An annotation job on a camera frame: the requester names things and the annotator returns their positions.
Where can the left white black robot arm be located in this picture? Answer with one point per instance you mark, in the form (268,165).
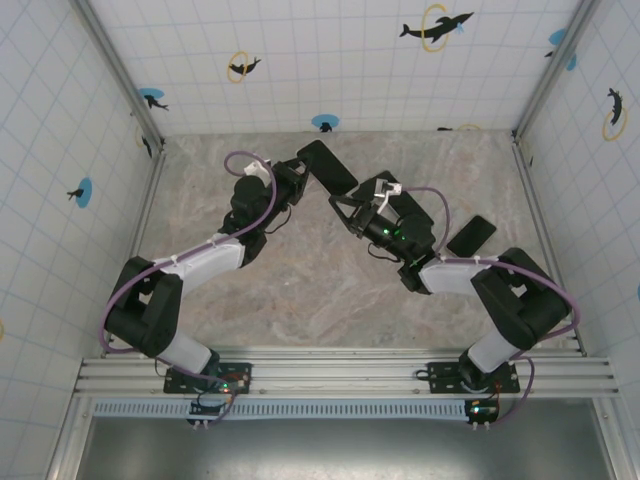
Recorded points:
(200,260)

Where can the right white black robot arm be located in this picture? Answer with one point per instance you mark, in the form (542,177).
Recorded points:
(450,280)

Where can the blue circle seal sticker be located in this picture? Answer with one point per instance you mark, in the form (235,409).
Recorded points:
(325,121)

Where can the small dolphin yellow hoop sticker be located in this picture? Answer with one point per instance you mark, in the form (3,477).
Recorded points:
(240,67)

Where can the blue circle shark sticker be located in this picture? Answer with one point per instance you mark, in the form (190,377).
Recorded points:
(150,95)

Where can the blue circle fish sticker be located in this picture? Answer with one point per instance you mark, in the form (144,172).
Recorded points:
(86,192)

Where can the black dolphin yellow hoop sticker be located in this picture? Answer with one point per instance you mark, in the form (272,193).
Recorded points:
(440,27)

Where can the black controller module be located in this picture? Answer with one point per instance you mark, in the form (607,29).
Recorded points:
(205,410)
(487,411)

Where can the grey metal panel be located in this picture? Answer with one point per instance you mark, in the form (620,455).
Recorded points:
(350,450)

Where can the blue blob sticker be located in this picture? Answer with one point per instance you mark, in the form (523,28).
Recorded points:
(557,36)

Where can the black lizard yellow hoop sticker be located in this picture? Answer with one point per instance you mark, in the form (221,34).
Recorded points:
(617,105)

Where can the aluminium table edge rail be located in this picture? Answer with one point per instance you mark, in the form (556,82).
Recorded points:
(536,200)
(144,210)

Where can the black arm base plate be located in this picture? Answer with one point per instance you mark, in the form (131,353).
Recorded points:
(244,369)
(442,375)

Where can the aluminium mounting rail frame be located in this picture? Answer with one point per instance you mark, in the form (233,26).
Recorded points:
(340,372)

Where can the aluminium corner post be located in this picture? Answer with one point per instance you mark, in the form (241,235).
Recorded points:
(540,100)
(125,75)

